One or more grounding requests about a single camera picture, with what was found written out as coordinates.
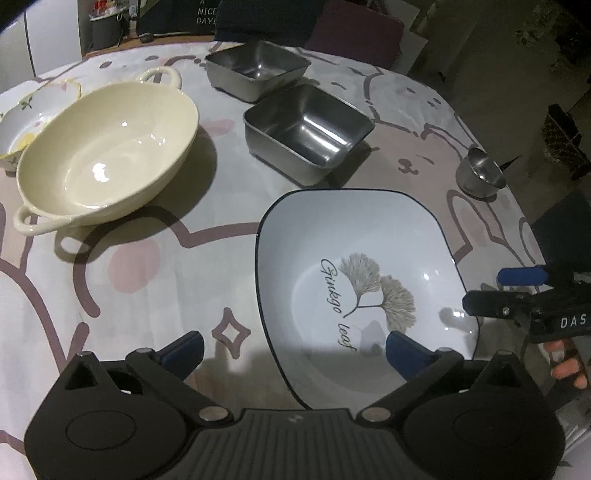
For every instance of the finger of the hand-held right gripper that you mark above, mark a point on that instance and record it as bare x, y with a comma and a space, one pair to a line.
519, 277
494, 304

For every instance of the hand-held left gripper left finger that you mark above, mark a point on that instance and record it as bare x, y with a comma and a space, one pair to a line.
184, 353

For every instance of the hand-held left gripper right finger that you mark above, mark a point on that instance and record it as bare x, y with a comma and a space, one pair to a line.
406, 355

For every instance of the small steel cup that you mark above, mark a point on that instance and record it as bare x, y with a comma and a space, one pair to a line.
478, 168

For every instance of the white square leaf-print plate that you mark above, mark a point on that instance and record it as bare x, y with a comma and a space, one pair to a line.
323, 240

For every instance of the large square steel container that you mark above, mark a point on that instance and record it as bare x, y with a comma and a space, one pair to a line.
304, 124

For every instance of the person's right hand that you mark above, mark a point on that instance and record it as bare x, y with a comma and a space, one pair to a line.
565, 369

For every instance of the cartoon animal printed tablecloth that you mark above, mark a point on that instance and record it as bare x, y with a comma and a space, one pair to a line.
138, 277

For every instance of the black mesh basket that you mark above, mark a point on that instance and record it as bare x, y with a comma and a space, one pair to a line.
568, 138

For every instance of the white board panel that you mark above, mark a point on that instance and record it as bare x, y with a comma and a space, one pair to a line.
429, 50

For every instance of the white floral ceramic bowl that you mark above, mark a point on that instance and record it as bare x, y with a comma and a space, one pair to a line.
27, 120

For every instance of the maroon stool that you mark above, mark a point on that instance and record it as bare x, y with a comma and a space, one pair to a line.
360, 32

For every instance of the small square steel container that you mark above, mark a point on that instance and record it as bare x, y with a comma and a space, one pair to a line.
258, 60

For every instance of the grey trash bin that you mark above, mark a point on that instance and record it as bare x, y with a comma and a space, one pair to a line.
106, 32

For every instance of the black lettered board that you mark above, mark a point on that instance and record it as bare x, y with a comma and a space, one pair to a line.
184, 18

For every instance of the navy blue stool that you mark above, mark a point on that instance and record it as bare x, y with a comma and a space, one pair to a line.
268, 21

